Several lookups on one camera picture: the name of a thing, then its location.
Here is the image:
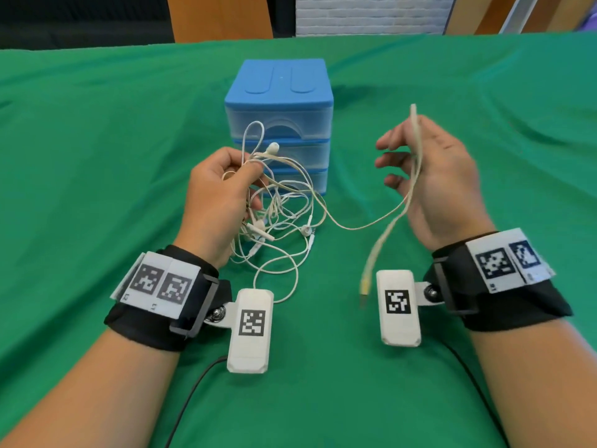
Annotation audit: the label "black left wrist strap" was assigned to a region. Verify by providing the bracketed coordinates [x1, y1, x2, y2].
[103, 245, 233, 353]

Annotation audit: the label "white right marker tag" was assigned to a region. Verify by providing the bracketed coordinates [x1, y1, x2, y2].
[465, 228, 556, 294]

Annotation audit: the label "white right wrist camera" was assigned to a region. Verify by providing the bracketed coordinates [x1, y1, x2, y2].
[376, 269, 447, 348]

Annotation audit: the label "black sofa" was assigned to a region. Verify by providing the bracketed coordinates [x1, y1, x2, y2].
[0, 0, 176, 50]

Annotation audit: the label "person's right hand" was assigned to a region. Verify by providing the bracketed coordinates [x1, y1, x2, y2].
[374, 115, 498, 251]

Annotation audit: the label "tan wooden board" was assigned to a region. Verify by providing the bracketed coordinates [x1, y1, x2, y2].
[522, 0, 597, 33]
[443, 0, 500, 35]

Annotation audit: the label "white marker tag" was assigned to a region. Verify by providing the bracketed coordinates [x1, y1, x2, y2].
[110, 251, 201, 320]
[465, 228, 556, 294]

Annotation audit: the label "black camera cable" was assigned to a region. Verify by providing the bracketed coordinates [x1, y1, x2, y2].
[165, 355, 229, 448]
[419, 338, 509, 448]

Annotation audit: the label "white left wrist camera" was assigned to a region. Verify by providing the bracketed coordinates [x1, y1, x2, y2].
[205, 287, 275, 375]

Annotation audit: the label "green tablecloth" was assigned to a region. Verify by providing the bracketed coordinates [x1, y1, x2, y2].
[0, 32, 597, 448]

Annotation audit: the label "blue plastic mini drawer unit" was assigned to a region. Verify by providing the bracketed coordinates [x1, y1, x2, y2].
[224, 58, 335, 197]

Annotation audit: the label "person's left hand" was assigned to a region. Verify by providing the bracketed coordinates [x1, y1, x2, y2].
[173, 146, 271, 270]

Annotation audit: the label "cream beige earphones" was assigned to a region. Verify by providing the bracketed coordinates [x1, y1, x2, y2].
[261, 103, 425, 307]

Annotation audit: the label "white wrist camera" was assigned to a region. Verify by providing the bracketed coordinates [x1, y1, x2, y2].
[376, 269, 447, 348]
[205, 287, 275, 375]

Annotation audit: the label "wide orange wooden panel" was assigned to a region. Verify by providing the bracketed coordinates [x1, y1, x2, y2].
[166, 0, 274, 44]

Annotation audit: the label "person's right forearm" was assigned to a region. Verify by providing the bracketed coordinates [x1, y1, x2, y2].
[468, 319, 597, 448]

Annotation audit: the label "white left marker tag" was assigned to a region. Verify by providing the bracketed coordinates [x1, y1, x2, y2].
[110, 251, 201, 320]

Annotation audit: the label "person's left forearm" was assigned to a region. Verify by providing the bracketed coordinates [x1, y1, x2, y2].
[0, 329, 183, 448]

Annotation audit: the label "white metal frame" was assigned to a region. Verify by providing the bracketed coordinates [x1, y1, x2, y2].
[499, 0, 542, 35]

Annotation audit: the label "black right camera cable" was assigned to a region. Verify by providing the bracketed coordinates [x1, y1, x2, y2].
[419, 338, 509, 448]

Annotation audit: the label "black left camera cable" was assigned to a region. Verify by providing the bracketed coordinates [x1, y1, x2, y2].
[165, 355, 229, 448]

